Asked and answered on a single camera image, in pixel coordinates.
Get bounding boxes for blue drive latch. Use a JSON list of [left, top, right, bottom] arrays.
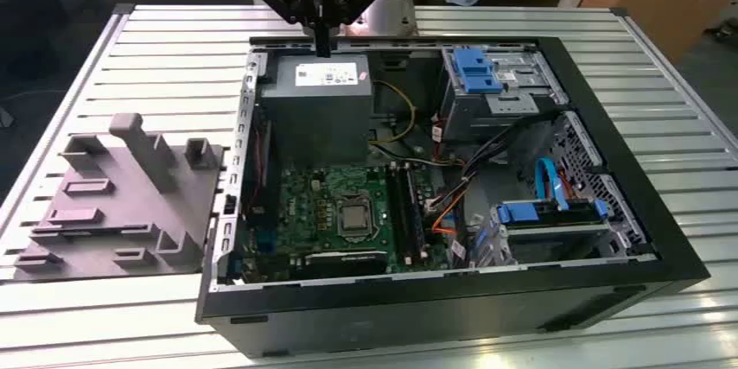
[[452, 48, 503, 95]]

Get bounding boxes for grey power supply unit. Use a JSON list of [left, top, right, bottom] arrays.
[[256, 54, 375, 168]]

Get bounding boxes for black PC case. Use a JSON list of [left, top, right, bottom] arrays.
[[193, 35, 711, 359]]

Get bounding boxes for blue SATA cable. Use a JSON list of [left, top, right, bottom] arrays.
[[470, 221, 492, 269], [534, 156, 572, 211]]

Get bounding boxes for hard disk in blue carrier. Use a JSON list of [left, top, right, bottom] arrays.
[[495, 198, 610, 228]]

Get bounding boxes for green motherboard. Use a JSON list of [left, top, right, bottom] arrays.
[[241, 162, 460, 279]]

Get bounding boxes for black graphics card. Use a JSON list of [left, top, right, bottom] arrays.
[[303, 250, 390, 278]]

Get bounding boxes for silver CPU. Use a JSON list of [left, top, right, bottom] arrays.
[[339, 206, 374, 232]]

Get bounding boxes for orange red power wires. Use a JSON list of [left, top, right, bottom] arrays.
[[430, 182, 471, 240]]

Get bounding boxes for black chair base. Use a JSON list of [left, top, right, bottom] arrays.
[[703, 17, 738, 42]]

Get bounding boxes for metal disk bay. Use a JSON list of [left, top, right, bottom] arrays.
[[487, 202, 659, 269]]

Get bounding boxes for grey drive cage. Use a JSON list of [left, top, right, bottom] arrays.
[[439, 45, 570, 142]]

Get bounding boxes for yellow wire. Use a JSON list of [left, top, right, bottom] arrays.
[[370, 79, 418, 144]]

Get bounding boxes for grey parts rack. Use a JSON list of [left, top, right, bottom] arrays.
[[11, 112, 229, 284]]

